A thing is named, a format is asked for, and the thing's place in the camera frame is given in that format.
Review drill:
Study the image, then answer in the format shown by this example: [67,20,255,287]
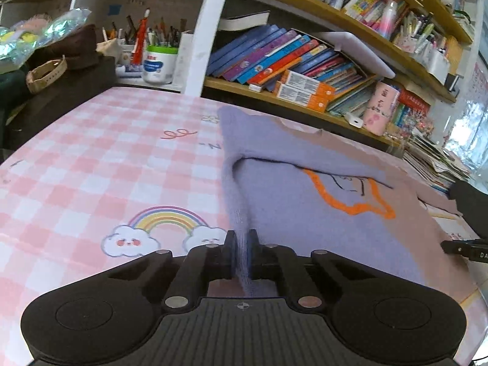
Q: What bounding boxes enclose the lavender knit sweater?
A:
[218,106,474,302]

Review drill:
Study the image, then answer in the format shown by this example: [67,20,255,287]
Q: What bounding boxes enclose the black fuzzy sleeve forearm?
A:
[448,181,488,239]

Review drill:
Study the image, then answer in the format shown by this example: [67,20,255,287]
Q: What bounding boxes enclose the pink checkered tablecloth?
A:
[0,85,488,366]

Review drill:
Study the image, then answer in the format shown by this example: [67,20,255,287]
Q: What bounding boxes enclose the orange white boxes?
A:
[273,70,335,113]

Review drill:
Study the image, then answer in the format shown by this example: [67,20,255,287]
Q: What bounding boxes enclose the pink cylindrical cup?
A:
[362,82,400,136]

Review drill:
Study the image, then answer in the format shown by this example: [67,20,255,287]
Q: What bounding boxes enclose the row of colourful books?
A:
[206,25,375,111]

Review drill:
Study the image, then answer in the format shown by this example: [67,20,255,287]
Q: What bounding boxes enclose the white tub green lid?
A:
[142,45,178,84]

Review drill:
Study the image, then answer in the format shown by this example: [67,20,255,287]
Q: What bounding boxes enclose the wooden bookshelf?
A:
[203,0,457,151]

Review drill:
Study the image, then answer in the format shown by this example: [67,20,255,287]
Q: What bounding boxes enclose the red tassel pen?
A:
[131,8,151,65]

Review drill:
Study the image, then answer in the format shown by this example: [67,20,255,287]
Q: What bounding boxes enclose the white tablet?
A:
[314,31,395,78]

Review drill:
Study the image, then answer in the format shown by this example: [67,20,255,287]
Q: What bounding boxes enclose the beige wrist watch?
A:
[26,56,68,94]

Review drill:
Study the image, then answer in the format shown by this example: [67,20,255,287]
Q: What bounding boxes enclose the dark green cloth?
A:
[0,70,31,125]

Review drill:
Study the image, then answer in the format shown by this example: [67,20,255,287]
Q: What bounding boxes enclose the iridescent plastic bag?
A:
[1,8,91,67]

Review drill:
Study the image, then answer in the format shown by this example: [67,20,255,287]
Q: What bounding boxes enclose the white shelf post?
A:
[181,0,226,97]

